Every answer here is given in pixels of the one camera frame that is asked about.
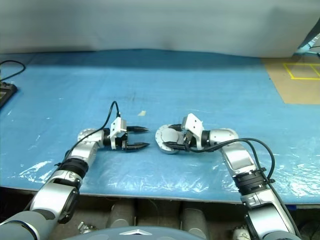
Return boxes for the blue table mat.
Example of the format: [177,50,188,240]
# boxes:
[0,48,320,206]

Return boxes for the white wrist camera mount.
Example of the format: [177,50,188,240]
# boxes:
[109,117,127,151]
[180,112,205,148]

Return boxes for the pale blue metal stand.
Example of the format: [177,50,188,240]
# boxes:
[296,23,320,60]

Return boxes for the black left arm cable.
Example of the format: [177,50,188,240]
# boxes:
[53,100,123,168]

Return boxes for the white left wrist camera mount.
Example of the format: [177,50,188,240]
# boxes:
[109,117,127,151]

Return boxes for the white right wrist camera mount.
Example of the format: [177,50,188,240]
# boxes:
[180,112,205,148]

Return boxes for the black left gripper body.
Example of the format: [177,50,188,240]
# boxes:
[115,131,131,152]

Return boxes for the grey robot torso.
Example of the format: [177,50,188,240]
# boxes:
[63,226,191,240]

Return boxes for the thin black cable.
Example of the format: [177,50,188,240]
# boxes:
[0,60,27,82]

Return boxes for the grey cylinder under table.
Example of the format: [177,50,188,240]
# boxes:
[108,199,136,228]
[181,202,210,238]

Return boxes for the yellow tape grid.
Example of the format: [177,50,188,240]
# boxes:
[283,63,320,81]

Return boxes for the silver round motor cover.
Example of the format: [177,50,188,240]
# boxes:
[154,123,188,151]

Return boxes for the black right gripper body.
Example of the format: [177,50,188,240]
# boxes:
[184,129,197,152]

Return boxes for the brown cardboard sheet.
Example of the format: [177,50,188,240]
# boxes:
[261,56,320,105]

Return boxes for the black keyboard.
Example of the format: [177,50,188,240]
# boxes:
[0,81,19,109]

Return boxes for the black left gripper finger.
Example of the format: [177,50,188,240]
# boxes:
[124,142,151,153]
[126,125,150,134]

